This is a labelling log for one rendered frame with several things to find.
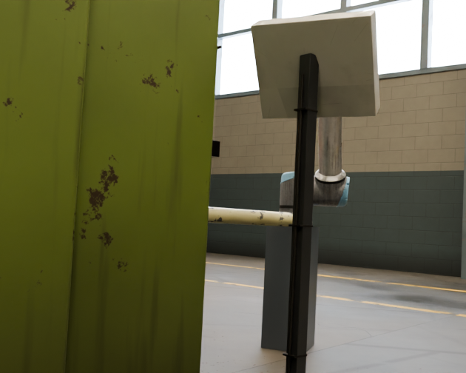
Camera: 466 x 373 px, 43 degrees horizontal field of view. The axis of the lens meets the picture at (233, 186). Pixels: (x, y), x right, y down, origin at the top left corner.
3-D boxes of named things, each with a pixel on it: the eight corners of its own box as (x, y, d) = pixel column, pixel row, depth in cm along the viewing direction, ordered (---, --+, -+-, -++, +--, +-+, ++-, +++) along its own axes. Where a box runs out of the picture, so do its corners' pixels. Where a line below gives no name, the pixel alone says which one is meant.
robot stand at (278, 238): (272, 340, 308) (277, 225, 311) (314, 345, 300) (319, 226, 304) (260, 348, 287) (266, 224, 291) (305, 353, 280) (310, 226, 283)
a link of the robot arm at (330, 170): (315, 196, 306) (313, 54, 271) (350, 197, 302) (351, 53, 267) (312, 211, 293) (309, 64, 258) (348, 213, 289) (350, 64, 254)
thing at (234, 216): (292, 228, 196) (293, 212, 196) (305, 229, 192) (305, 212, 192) (188, 223, 166) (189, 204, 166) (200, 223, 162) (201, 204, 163)
